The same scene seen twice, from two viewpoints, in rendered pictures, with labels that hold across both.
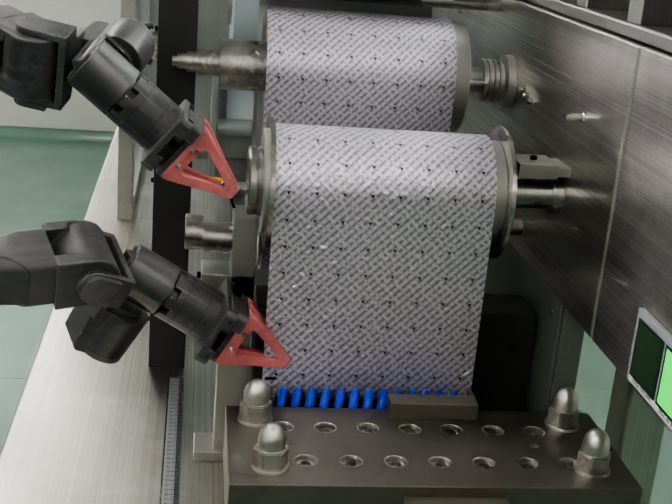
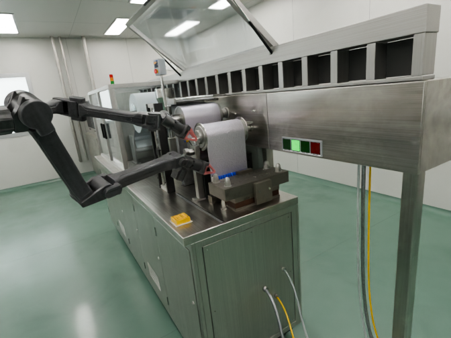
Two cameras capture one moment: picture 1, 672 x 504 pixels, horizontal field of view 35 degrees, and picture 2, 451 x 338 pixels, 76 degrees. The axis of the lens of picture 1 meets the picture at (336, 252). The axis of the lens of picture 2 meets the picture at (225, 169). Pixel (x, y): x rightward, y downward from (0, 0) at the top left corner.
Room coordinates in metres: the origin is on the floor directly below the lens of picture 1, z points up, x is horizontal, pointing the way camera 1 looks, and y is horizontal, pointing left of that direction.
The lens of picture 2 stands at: (-0.30, 0.54, 1.46)
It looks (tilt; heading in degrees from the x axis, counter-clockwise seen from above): 15 degrees down; 338
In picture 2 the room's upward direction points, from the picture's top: 6 degrees counter-clockwise
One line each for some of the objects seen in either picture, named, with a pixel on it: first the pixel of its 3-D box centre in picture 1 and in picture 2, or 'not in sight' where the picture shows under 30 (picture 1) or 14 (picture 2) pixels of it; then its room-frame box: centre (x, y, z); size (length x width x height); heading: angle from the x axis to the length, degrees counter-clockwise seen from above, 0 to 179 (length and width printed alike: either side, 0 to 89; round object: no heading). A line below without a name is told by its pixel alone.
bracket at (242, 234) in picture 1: (222, 335); (195, 173); (1.16, 0.12, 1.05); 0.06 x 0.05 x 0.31; 98
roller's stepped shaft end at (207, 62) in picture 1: (196, 62); not in sight; (1.36, 0.20, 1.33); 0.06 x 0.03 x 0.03; 98
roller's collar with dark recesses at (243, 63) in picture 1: (243, 65); (176, 119); (1.37, 0.14, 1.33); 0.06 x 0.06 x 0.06; 8
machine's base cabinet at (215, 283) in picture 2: not in sight; (168, 219); (2.06, 0.16, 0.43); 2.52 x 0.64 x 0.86; 8
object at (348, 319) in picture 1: (373, 330); (228, 161); (1.08, -0.05, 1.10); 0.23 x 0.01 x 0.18; 98
